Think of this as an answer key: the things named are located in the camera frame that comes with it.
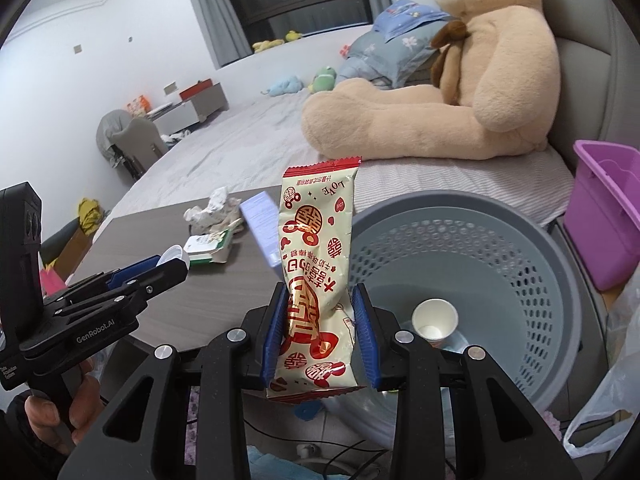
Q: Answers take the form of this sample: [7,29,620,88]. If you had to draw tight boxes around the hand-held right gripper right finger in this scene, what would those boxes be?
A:
[351,284,568,480]

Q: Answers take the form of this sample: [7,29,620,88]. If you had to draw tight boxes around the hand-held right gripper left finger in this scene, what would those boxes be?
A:
[57,282,291,480]

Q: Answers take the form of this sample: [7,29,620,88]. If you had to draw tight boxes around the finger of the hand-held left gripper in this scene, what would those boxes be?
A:
[45,255,162,311]
[60,260,188,321]

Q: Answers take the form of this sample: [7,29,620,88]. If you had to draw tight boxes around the white bottle cap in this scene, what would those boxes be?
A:
[156,245,191,267]

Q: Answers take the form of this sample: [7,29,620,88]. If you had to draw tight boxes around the red and white paper cup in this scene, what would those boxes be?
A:
[411,298,459,348]

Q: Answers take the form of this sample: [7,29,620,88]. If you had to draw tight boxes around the red and cream snack packet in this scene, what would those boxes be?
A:
[265,156,368,405]

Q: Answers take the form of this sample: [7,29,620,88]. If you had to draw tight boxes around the grey perforated basket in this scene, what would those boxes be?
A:
[320,190,583,448]

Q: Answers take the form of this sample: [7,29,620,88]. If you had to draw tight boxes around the person's left hand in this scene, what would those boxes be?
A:
[22,360,103,456]

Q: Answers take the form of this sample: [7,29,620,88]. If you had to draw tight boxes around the pink bag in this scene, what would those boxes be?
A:
[40,265,68,298]

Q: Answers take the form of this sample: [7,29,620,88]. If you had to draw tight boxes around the green and white snack packet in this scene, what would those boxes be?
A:
[182,227,241,266]

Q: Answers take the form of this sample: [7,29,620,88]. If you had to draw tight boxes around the crumpled white paper wrapper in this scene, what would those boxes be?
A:
[183,186,246,236]

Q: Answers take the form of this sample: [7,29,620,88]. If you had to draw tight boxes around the lavender cardboard box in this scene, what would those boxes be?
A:
[239,189,283,268]

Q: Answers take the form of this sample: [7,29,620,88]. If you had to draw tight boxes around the grey chair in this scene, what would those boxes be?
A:
[96,109,168,178]

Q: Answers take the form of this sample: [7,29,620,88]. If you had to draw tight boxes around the bed with grey sheet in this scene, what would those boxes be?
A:
[95,25,576,226]

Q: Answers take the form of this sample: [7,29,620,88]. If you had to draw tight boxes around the white and grey bedside cabinet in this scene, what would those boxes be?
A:
[150,82,229,133]

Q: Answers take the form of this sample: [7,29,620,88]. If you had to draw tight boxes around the red box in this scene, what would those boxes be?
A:
[179,80,215,102]

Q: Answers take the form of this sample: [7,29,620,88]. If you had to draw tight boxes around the blue plush toy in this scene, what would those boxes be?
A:
[261,76,303,98]

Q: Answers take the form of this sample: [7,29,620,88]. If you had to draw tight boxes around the clear plastic bag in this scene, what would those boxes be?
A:
[562,280,640,458]

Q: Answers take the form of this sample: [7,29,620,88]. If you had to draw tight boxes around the green frog plush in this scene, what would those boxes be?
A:
[307,65,337,95]

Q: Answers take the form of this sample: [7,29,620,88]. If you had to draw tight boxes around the purple plastic bin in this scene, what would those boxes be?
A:
[565,140,640,292]

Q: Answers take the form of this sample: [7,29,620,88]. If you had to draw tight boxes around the large beige teddy bear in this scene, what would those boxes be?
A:
[301,0,561,161]

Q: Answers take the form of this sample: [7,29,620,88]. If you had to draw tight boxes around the blue-grey pillows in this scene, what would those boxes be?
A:
[336,22,451,91]

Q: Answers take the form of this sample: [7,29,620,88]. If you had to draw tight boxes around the blue printed pillow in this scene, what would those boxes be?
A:
[374,0,451,43]

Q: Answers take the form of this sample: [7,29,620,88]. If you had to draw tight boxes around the grey padded headboard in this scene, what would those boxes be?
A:
[535,0,640,181]

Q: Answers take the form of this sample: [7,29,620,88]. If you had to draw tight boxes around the black cable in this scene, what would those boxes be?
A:
[245,410,396,480]

